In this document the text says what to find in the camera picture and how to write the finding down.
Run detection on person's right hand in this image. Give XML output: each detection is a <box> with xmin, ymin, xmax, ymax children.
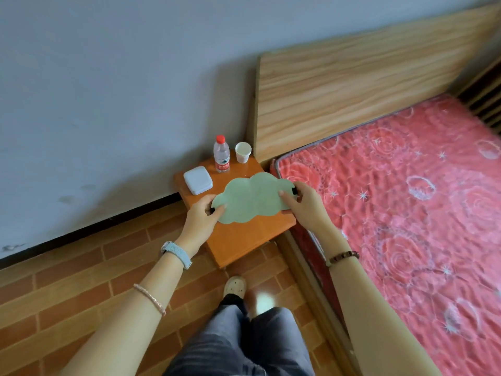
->
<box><xmin>278</xmin><ymin>181</ymin><xmax>334</xmax><ymax>234</ymax></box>

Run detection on person's left hand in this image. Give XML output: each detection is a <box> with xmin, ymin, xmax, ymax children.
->
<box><xmin>175</xmin><ymin>194</ymin><xmax>227</xmax><ymax>254</ymax></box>

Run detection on green cloud-shaped eye mask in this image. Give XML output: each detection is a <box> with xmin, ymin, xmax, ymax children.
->
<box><xmin>211</xmin><ymin>172</ymin><xmax>299</xmax><ymax>224</ymax></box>

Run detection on person's left forearm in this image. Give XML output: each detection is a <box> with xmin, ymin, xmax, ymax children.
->
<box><xmin>59</xmin><ymin>242</ymin><xmax>202</xmax><ymax>376</ymax></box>

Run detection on person's right forearm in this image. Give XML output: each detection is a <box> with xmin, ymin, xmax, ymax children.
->
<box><xmin>312</xmin><ymin>225</ymin><xmax>443</xmax><ymax>376</ymax></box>

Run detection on white square plastic box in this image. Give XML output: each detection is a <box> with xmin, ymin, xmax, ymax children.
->
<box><xmin>183</xmin><ymin>166</ymin><xmax>213</xmax><ymax>196</ymax></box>

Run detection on orange wooden nightstand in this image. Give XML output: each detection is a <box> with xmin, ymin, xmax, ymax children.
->
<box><xmin>173</xmin><ymin>150</ymin><xmax>297</xmax><ymax>269</ymax></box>

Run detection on clear water bottle red cap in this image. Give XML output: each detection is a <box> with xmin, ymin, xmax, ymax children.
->
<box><xmin>213</xmin><ymin>135</ymin><xmax>231</xmax><ymax>173</ymax></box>

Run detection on light blue wristwatch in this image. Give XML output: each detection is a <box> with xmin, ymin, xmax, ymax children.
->
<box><xmin>160</xmin><ymin>241</ymin><xmax>193</xmax><ymax>270</ymax></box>

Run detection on cream shoe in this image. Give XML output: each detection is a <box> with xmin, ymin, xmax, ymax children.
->
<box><xmin>223</xmin><ymin>275</ymin><xmax>248</xmax><ymax>300</ymax></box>

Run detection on red floral mattress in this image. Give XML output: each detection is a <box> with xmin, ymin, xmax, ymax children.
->
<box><xmin>274</xmin><ymin>94</ymin><xmax>501</xmax><ymax>376</ymax></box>

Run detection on light wooden headboard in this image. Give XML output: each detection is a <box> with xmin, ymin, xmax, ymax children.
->
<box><xmin>247</xmin><ymin>4</ymin><xmax>501</xmax><ymax>164</ymax></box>

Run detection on grey trousers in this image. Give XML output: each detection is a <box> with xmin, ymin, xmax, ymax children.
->
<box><xmin>162</xmin><ymin>295</ymin><xmax>315</xmax><ymax>376</ymax></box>

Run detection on brown bead bracelet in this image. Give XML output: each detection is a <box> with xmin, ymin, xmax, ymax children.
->
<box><xmin>326</xmin><ymin>251</ymin><xmax>360</xmax><ymax>267</ymax></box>

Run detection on wooden bed frame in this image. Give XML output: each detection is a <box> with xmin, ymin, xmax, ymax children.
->
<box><xmin>274</xmin><ymin>231</ymin><xmax>361</xmax><ymax>376</ymax></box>

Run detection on pink thin bracelet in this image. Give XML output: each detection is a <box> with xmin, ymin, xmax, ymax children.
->
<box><xmin>133</xmin><ymin>284</ymin><xmax>167</xmax><ymax>317</ymax></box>

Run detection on wooden slatted frame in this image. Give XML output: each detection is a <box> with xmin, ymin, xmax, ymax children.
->
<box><xmin>456</xmin><ymin>55</ymin><xmax>501</xmax><ymax>134</ymax></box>

